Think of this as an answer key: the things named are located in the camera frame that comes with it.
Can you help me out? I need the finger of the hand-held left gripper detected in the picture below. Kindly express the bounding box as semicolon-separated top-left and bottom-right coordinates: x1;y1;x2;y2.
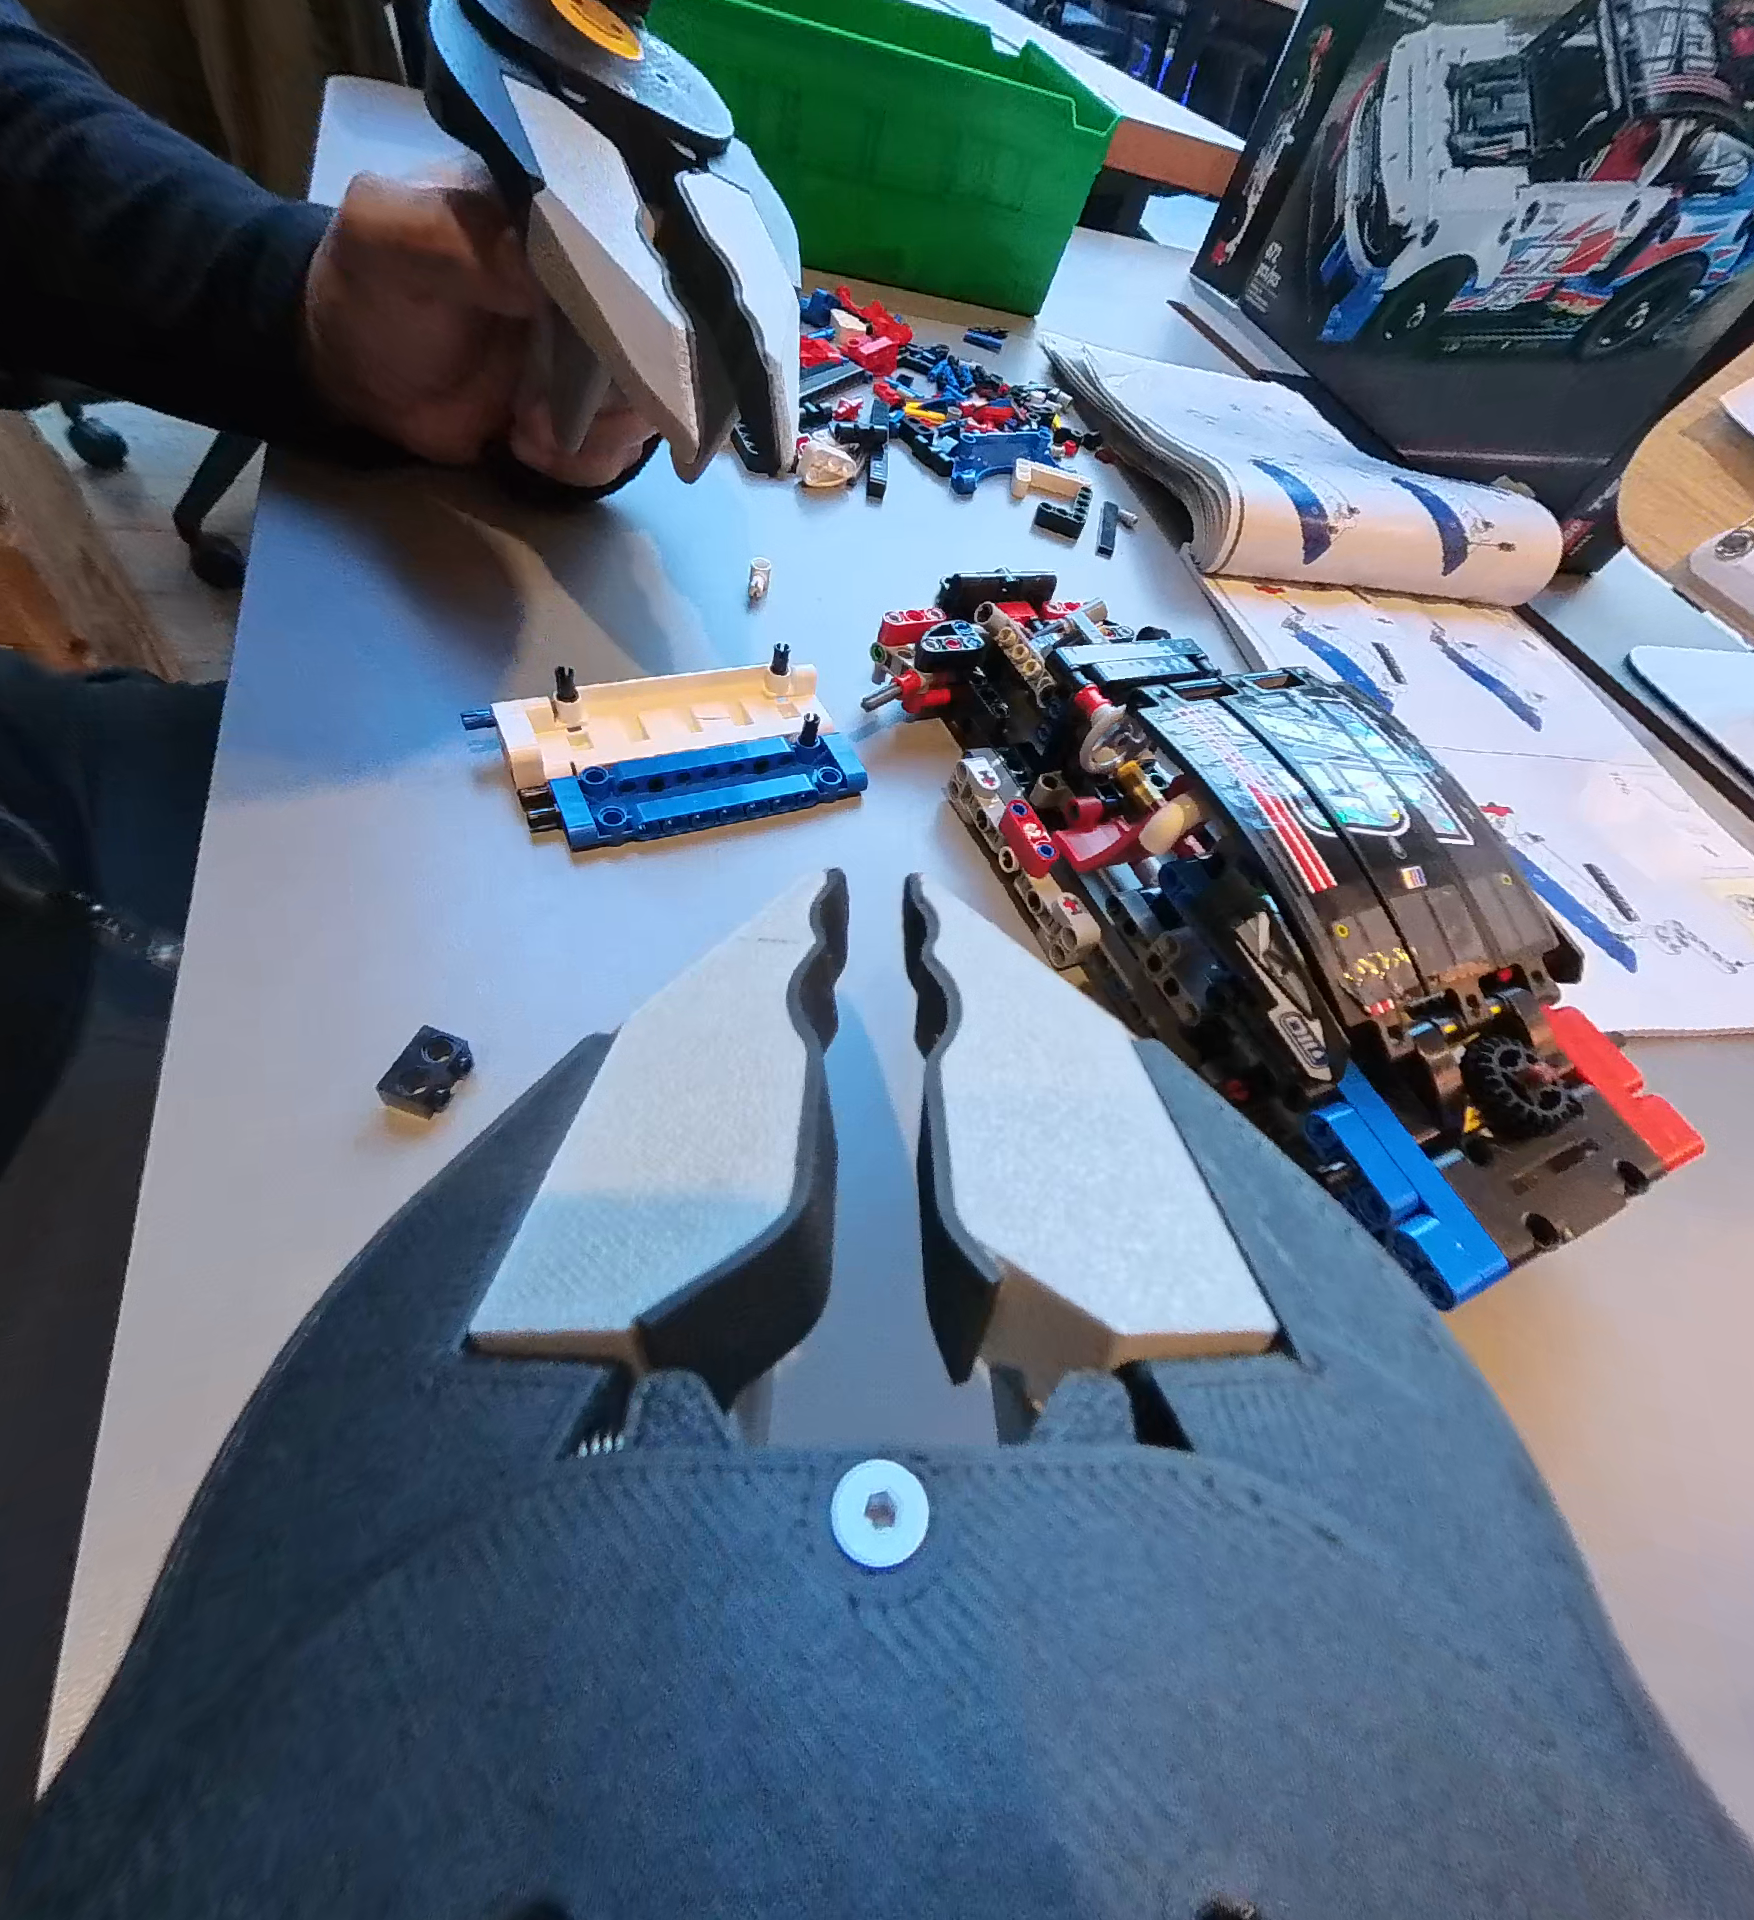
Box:
502;73;741;484
664;139;806;482

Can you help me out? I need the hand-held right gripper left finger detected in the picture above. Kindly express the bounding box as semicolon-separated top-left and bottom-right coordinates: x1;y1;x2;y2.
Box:
466;867;852;1413

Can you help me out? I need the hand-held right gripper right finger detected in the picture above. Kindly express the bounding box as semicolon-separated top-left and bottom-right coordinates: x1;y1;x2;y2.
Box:
900;873;1285;1444

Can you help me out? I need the white and blue brick panel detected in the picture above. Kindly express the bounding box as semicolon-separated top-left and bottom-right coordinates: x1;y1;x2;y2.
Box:
460;641;873;853

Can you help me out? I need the person's left forearm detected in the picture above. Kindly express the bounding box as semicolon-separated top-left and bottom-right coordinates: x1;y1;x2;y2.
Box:
0;0;346;452

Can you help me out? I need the grey desk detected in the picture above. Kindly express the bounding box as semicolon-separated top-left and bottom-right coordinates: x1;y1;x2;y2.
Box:
37;76;1754;1920

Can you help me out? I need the person's left hand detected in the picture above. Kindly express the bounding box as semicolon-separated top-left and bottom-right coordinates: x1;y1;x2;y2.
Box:
305;158;662;489

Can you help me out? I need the green plastic bin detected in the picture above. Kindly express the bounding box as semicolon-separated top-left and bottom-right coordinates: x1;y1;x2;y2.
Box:
648;0;1123;321

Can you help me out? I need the pile of loose toy bricks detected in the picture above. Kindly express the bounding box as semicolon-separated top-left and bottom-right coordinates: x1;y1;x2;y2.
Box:
795;284;1137;561

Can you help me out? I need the small black toy brick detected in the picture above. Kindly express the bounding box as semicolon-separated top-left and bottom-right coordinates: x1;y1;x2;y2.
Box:
375;1027;477;1117

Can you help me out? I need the toy brick race car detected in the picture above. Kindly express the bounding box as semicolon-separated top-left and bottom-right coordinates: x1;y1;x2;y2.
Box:
863;568;1708;1316

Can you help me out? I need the black office chair base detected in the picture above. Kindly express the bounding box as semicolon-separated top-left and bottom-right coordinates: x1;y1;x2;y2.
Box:
59;381;270;591

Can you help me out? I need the open instruction sheet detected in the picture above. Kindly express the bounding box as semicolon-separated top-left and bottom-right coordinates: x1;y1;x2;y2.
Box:
1204;576;1754;1042

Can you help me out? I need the person's dark jacket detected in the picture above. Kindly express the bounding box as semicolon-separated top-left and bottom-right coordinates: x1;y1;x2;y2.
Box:
0;599;231;1307

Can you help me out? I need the toy car set box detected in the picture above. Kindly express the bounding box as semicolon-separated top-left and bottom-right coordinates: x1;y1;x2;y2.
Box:
1190;0;1754;576

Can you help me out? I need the silver stand base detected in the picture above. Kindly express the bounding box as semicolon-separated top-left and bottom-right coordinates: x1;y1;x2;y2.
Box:
1628;645;1754;849

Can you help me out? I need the round wooden table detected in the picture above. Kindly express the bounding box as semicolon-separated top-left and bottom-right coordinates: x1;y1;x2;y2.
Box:
1620;276;1754;601

